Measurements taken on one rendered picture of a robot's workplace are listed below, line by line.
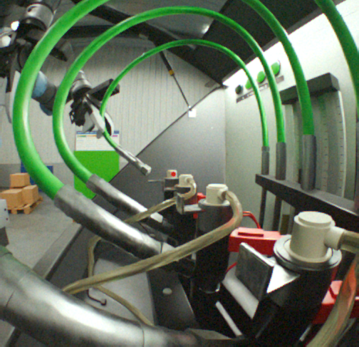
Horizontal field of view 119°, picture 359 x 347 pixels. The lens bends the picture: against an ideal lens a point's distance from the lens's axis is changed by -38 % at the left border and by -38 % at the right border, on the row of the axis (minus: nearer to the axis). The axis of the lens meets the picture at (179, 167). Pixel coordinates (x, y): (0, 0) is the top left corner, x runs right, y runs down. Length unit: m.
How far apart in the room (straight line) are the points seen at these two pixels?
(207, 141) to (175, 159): 0.14
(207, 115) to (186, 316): 0.61
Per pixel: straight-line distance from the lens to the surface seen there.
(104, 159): 3.50
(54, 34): 0.16
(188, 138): 0.61
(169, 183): 0.27
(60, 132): 0.21
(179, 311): 0.19
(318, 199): 0.17
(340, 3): 0.43
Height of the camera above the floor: 1.13
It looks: 3 degrees down
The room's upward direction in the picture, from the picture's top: straight up
